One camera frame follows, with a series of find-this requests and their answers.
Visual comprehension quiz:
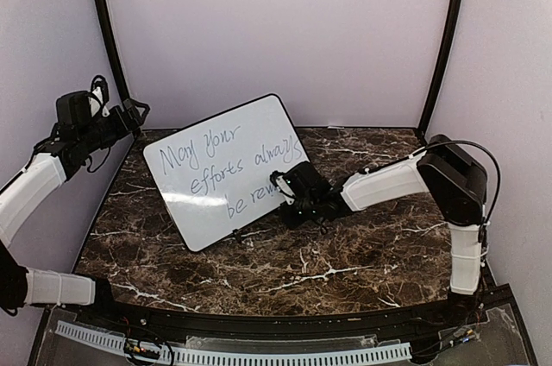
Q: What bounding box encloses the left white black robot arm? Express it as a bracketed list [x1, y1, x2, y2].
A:
[1, 85, 150, 328]

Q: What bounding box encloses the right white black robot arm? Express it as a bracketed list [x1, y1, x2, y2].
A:
[270, 135, 494, 326]

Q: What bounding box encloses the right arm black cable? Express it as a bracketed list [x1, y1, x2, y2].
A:
[420, 139, 504, 229]

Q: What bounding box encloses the right black frame post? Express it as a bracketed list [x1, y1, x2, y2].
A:
[415, 0, 462, 144]

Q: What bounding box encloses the black frame post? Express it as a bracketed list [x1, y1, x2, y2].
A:
[94, 0, 130, 101]
[415, 0, 462, 144]

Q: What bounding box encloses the white whiteboard black frame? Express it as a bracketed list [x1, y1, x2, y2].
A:
[143, 94, 308, 252]

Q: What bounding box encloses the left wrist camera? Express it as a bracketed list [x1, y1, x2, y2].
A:
[88, 74, 110, 118]

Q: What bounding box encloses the left black frame post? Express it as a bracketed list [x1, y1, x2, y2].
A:
[94, 0, 130, 101]

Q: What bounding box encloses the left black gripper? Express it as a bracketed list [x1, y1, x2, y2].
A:
[78, 98, 149, 153]

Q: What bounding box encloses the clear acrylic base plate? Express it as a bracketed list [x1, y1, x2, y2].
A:
[34, 307, 531, 365]

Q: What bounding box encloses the black curved front rail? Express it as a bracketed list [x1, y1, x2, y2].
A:
[51, 287, 510, 344]

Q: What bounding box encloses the white slotted cable duct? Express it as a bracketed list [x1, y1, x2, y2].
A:
[54, 320, 412, 365]

